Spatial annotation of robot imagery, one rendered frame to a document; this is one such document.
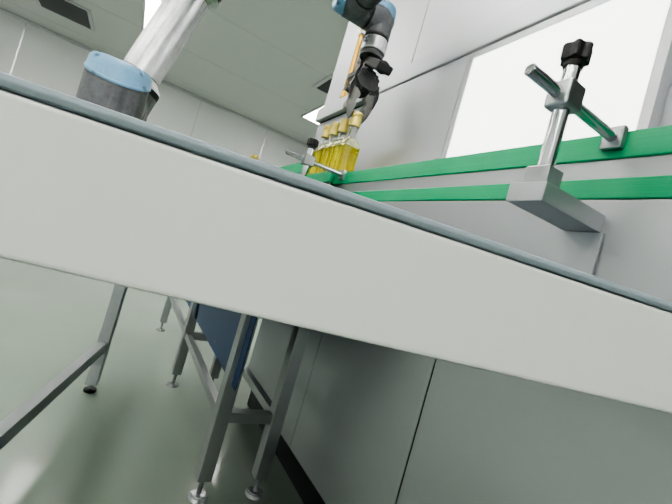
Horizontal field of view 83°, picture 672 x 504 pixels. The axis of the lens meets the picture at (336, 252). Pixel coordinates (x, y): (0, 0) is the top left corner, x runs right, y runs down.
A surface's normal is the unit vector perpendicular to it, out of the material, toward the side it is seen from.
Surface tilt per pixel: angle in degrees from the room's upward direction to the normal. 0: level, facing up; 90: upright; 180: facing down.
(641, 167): 90
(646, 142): 90
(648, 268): 90
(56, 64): 90
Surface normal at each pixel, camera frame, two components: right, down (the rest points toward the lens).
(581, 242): -0.84, -0.26
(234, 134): 0.47, 0.11
